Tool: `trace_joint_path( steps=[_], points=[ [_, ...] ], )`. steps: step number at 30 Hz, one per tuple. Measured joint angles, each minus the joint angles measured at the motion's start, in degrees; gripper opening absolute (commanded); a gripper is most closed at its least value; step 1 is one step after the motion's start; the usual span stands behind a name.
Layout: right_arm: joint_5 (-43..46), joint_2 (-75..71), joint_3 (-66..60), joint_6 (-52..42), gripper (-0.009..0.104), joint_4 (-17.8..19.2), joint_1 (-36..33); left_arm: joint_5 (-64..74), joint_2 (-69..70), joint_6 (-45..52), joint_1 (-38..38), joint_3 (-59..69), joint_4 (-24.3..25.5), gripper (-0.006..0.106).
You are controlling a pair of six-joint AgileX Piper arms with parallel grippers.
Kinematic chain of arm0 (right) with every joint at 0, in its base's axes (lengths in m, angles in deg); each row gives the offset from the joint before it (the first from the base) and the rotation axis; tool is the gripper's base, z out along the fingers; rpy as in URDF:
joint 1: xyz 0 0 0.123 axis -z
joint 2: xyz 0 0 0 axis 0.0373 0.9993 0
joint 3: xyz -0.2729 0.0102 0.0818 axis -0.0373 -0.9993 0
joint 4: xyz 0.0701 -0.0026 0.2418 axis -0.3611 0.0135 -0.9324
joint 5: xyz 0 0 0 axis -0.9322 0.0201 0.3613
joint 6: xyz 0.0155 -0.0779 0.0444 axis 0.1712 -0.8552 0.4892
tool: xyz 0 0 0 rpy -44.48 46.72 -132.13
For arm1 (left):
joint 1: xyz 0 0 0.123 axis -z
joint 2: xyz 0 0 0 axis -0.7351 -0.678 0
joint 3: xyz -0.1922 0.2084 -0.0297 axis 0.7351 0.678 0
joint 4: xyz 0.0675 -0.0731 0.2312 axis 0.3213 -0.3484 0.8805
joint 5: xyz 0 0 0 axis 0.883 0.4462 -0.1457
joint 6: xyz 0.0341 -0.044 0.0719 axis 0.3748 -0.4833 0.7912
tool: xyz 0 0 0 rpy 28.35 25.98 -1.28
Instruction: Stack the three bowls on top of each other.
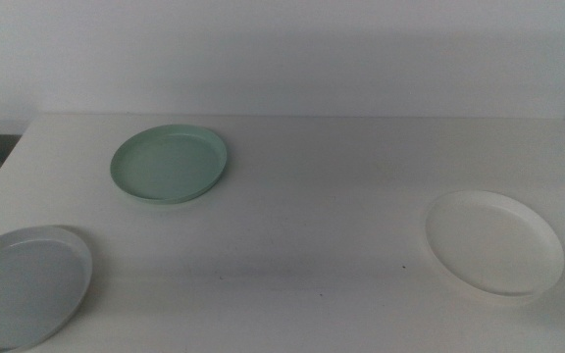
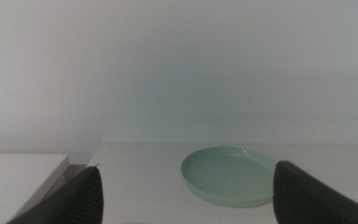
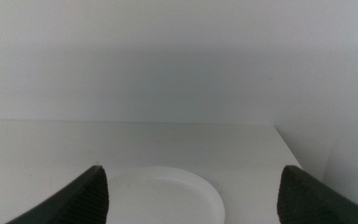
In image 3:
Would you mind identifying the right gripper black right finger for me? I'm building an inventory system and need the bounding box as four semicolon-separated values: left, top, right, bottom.
276;164;358;224

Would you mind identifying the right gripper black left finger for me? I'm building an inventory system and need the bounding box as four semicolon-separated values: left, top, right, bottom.
6;165;110;224

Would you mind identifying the white shallow bowl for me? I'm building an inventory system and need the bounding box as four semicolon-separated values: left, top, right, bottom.
105;166;226;224

